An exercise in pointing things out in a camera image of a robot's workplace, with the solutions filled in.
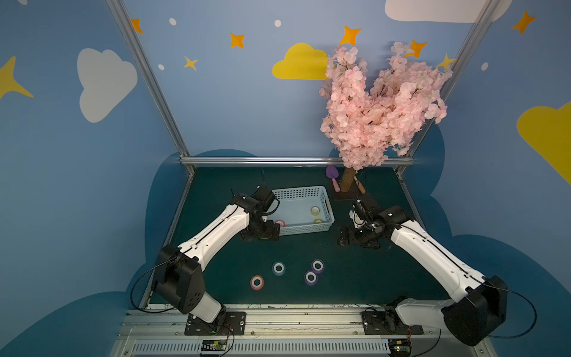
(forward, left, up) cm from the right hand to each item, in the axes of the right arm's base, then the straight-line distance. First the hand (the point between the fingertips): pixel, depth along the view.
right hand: (351, 239), depth 80 cm
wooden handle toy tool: (+38, -12, -14) cm, 42 cm away
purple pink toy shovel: (+47, +2, -13) cm, 49 cm away
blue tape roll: (-8, +26, -13) cm, 30 cm away
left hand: (+1, +32, -1) cm, 32 cm away
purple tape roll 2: (-10, +14, -13) cm, 22 cm away
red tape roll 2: (-13, +35, -14) cm, 39 cm away
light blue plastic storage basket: (+22, +17, -16) cm, 32 cm away
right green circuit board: (-30, -16, -17) cm, 38 cm away
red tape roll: (+13, +27, -14) cm, 33 cm away
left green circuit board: (-34, +46, -14) cm, 59 cm away
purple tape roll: (-5, +11, -14) cm, 19 cm away
